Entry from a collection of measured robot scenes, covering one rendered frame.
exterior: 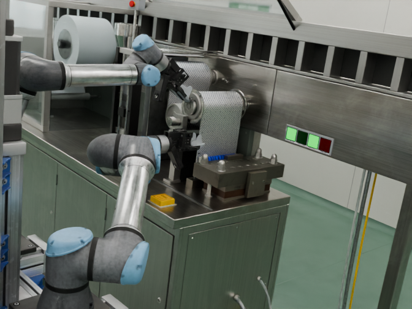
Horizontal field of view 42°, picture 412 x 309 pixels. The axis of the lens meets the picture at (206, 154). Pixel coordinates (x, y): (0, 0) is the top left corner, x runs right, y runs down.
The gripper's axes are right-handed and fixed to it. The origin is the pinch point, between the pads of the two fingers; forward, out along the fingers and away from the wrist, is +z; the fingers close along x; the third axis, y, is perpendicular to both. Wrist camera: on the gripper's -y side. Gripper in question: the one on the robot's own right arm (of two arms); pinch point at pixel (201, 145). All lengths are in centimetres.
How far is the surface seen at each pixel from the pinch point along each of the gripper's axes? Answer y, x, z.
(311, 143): 8.6, -35.4, 29.4
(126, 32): 40, 72, 4
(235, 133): 4.0, -0.2, 19.2
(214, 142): 0.8, -0.2, 7.4
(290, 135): 8.6, -23.6, 29.4
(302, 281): -109, 21, 123
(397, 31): 58, 72, 263
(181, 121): 9.2, 7.7, -6.2
